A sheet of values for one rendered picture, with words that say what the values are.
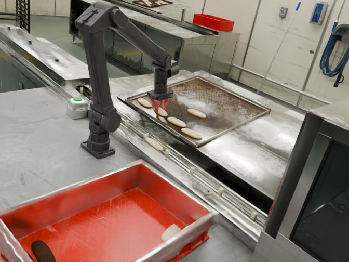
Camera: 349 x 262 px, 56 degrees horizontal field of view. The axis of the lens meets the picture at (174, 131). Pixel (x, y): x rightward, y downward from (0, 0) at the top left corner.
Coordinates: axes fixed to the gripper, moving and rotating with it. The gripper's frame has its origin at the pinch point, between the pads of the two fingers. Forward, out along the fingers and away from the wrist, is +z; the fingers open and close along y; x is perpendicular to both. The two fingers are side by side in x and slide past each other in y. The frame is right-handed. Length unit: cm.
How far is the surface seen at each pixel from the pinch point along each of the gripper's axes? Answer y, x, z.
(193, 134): -0.8, 24.9, 0.3
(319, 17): -326, -139, 24
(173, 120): -0.1, 11.0, 0.2
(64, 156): 49, 12, 0
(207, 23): -239, -254, 48
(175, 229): 33, 62, 1
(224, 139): -11.0, 32.3, 1.5
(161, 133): 3.2, 6.7, 8.6
